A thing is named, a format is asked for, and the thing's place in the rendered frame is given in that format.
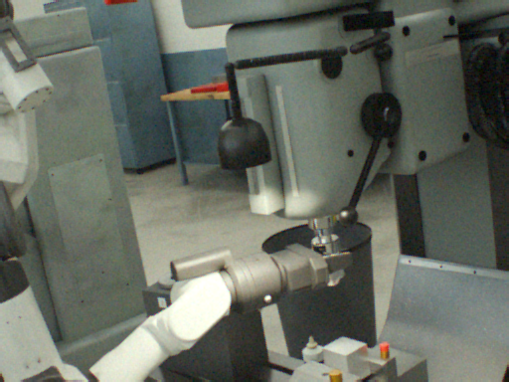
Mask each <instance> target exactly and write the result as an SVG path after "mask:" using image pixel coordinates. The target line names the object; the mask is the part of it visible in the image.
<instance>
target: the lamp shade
mask: <svg viewBox="0 0 509 382"><path fill-rule="evenodd" d="M217 156H218V160H219V165H220V168H221V169H222V170H241V169H247V168H251V167H255V166H261V165H264V164H266V163H268V162H269V161H271V160H272V156H271V151H270V146H269V141H268V136H267V135H266V133H265V132H264V130H263V127H262V125H261V123H259V122H257V121H255V120H254V119H250V118H245V117H244V116H243V118H241V119H232V120H230V121H227V123H225V124H224V125H223V126H222V128H221V129H220V130H219V133H218V138H217Z"/></svg>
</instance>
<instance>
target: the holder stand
mask: <svg viewBox="0 0 509 382"><path fill-rule="evenodd" d="M174 283H176V282H175V281H174V279H173V278H172V272H169V273H167V274H166V275H163V276H161V277H160V278H159V280H158V282H157V283H155V284H152V285H151V286H149V287H146V288H144V289H143V290H142V295H143V301H144V305H145V308H146V312H147V317H150V316H151V317H152V316H154V315H156V314H157V313H160V312H161V311H163V310H164V309H167V308H168V307H169V306H170V305H172V304H173V303H172V301H171V296H170V295H171V290H172V286H173V284H174ZM268 359H269V358H268V354H267V344H266V340H265V336H264V331H263V322H262V317H261V312H260V311H258V309H257V310H254V311H251V312H246V313H244V314H241V315H238V314H236V313H235V312H234V311H231V310H230V311H229V315H227V316H223V318H222V319H221V320H219V321H218V323H217V324H215V325H214V326H213V327H212V328H210V330H209V331H207V332H206V333H205V335H203V336H202V337H201V339H199V340H198V341H197V343H195V344H194V345H193V346H192V347H190V348H188V349H187V350H181V351H180V353H179V354H176V355H173V356H171V355H170V356H169V357H168V358H167V359H166V360H164V362H163V363H161V364H160V365H159V368H164V369H168V370H172V371H176V372H181V373H186V374H190V375H194V376H197V377H204V378H208V379H211V380H215V381H222V382H241V380H242V379H244V378H246V376H248V375H249V374H251V373H252V372H253V371H255V370H256V369H258V368H259V367H261V366H262V365H263V364H264V363H265V362H266V361H267V360H268Z"/></svg>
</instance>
